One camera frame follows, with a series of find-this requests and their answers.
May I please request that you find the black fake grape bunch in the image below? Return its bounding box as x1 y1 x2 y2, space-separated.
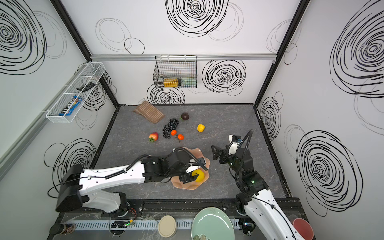
163 118 179 139

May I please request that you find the dark jar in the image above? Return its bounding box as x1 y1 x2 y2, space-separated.
49 224 76 235

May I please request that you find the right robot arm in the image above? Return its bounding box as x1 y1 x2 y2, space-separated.
211 130 304 240

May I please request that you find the pink wavy fruit bowl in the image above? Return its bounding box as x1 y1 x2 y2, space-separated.
171 147 211 191

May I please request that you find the green item in basket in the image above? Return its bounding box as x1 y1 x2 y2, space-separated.
181 77 197 88

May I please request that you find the beige round lid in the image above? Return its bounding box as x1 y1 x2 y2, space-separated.
158 215 177 238

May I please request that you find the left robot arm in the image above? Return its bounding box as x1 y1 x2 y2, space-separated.
55 148 209 213

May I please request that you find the large yellow fake lemon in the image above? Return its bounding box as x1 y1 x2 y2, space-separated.
192 169 205 183

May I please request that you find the red fake strawberry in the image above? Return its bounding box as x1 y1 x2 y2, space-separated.
149 133 159 142

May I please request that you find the white wire wall shelf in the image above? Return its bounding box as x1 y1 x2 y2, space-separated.
46 62 106 124

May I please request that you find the black remote control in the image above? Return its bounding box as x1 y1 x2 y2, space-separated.
77 82 96 93

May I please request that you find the small yellow fake lemon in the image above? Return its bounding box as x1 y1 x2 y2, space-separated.
197 124 206 133

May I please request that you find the black wire wall basket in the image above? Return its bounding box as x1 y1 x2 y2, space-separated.
153 55 198 88

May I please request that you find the dark brown fake fig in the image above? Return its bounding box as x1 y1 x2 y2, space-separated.
181 112 190 121

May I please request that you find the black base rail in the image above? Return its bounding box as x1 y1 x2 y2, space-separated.
59 197 304 220

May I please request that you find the pink cup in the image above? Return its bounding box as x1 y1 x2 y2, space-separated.
293 218 314 240

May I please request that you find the blue candy packet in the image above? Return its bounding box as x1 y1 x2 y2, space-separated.
59 96 83 116

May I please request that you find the yellow bottle in basket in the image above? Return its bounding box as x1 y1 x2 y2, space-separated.
163 78 182 88

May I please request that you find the brown folded cloth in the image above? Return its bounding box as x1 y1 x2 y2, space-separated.
134 101 165 124

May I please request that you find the white cable duct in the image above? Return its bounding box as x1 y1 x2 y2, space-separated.
67 219 241 231

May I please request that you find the green plate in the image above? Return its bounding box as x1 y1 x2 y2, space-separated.
191 207 235 240

